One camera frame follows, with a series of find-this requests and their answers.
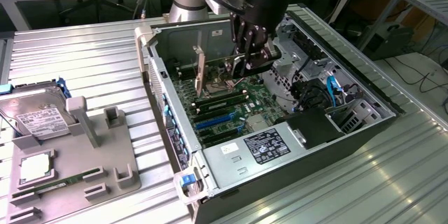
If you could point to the grey parts rack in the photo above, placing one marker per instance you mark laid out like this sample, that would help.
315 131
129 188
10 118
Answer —
70 166

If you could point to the blue case latch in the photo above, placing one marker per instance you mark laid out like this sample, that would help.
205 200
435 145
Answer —
187 179

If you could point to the green motherboard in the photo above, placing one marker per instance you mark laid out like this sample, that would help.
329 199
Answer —
259 95

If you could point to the silver hard disk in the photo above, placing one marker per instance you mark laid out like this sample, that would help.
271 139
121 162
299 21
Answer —
31 108

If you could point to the metal disk bay cage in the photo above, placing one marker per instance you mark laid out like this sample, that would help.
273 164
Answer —
298 77

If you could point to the blue expansion slot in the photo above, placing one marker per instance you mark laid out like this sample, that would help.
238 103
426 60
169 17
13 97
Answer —
214 122

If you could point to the silver slanted disk bay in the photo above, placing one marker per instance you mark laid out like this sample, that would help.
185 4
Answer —
365 113

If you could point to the silver chipset heatsink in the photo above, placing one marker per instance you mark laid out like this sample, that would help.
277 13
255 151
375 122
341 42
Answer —
259 123

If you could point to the black plastic air shroud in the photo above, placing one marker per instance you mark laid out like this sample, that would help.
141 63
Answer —
311 124

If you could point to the graphics card with metal bracket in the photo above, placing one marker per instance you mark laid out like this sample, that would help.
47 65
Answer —
201 72

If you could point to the CPU socket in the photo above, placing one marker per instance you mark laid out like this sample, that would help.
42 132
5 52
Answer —
217 88

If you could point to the silver power supply with label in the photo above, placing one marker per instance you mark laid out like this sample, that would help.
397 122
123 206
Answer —
227 166

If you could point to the silver CPU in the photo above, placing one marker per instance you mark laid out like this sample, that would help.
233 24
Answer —
35 167

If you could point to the open black PC case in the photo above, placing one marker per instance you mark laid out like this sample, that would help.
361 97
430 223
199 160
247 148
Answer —
315 169

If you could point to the black floor machine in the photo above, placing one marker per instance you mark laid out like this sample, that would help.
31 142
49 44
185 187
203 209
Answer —
393 40

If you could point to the black RAM slot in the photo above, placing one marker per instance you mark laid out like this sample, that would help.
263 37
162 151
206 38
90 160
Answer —
225 109
225 96
187 75
186 69

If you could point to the green installed RAM stick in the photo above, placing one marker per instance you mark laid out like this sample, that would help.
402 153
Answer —
221 105

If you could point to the aluminium profile frame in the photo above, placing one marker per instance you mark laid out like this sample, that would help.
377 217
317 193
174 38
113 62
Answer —
6 51

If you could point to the blue disk carrier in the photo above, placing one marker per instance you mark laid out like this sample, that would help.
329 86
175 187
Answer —
63 87

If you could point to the black expansion slot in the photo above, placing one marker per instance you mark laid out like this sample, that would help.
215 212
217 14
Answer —
221 136

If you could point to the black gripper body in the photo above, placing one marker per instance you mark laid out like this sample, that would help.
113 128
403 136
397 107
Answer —
267 6

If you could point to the green loose RAM stick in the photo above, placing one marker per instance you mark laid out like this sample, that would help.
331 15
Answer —
67 180

